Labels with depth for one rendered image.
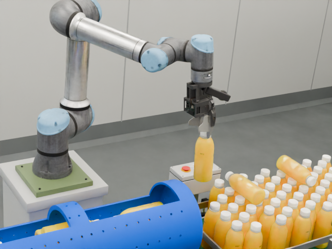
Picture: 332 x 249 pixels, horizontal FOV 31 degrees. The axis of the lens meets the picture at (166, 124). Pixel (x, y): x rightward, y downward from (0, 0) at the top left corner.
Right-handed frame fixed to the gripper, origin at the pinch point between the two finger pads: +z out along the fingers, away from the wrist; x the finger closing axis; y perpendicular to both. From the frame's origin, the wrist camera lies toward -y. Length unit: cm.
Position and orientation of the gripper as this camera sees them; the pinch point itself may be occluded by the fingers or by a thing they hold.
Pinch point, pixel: (205, 132)
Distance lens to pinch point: 214.7
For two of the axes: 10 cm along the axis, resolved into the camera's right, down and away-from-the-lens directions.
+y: -8.4, 2.4, -4.9
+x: 5.5, 3.5, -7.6
